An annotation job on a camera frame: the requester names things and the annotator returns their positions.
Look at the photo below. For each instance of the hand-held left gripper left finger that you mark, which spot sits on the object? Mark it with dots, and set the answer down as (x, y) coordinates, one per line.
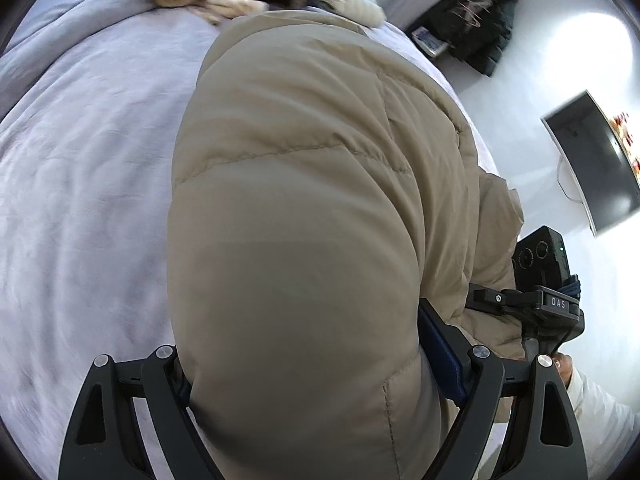
(165, 377)

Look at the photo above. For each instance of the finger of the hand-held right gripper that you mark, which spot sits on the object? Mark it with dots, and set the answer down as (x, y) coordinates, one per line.
(500, 299)

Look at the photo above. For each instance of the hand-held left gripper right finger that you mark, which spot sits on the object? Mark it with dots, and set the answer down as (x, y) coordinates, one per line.
(442, 350)

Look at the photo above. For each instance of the beige puffer jacket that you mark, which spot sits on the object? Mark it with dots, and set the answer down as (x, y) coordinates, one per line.
(300, 210)

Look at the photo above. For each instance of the person's right forearm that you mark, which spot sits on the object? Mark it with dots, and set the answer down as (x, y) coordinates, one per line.
(605, 425)

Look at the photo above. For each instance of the person's right hand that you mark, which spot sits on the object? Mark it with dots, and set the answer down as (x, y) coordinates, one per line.
(564, 367)

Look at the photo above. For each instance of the lavender bed blanket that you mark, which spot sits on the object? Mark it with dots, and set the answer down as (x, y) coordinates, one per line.
(90, 160)

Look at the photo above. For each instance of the small striped box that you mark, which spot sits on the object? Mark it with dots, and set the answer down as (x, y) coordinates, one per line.
(430, 41)

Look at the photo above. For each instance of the black hanging jacket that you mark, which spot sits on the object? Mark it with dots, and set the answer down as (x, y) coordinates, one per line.
(480, 20)

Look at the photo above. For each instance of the white knit garment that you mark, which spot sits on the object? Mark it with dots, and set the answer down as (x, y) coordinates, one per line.
(355, 2)

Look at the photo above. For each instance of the black wall monitor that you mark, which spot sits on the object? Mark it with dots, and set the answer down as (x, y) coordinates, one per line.
(592, 160)

